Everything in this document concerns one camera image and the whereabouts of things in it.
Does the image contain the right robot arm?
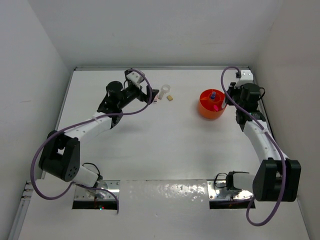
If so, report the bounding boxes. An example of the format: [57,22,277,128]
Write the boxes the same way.
[225,82,302,202]

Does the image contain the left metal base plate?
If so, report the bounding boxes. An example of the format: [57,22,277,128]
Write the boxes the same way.
[74,180,120,201]

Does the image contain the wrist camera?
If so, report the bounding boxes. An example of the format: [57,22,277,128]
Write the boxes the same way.
[124,69,145,86]
[235,70,254,88]

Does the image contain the aluminium table edge rail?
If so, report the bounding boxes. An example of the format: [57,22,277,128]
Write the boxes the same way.
[73,65,251,72]

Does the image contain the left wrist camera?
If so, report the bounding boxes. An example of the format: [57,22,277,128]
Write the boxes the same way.
[124,69,145,86]

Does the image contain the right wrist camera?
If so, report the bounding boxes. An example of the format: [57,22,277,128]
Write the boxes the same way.
[235,70,254,88]

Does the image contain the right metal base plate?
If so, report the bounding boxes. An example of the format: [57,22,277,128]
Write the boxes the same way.
[207,179,253,202]

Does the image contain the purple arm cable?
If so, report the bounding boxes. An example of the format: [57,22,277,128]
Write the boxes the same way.
[30,67,153,215]
[220,66,287,227]

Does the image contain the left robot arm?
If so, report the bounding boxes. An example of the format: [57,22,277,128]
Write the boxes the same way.
[38,80,159,188]

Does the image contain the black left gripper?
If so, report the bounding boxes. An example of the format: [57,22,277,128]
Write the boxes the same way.
[117,82,158,109]

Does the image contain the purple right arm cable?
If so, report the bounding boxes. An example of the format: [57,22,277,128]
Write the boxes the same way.
[220,66,287,227]

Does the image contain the blue item in organizer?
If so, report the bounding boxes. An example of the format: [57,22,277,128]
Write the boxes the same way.
[210,91,217,100]

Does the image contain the orange round organizer container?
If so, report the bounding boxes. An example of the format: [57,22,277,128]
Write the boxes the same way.
[197,89,225,120]

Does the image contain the metal base plate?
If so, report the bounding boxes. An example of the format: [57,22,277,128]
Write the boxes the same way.
[207,179,253,202]
[74,180,120,201]

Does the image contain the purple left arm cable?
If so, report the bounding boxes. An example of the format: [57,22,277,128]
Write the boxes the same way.
[30,67,153,215]

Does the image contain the clear tape dispenser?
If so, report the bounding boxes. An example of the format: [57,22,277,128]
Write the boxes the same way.
[158,84,171,100]

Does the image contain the blue capped glue stick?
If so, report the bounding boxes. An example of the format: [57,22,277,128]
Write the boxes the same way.
[221,99,227,109]

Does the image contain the yellow eraser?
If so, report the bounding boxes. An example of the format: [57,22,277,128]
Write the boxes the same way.
[166,95,173,102]

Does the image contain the pink mini stapler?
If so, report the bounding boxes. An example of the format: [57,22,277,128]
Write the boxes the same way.
[153,94,159,104]

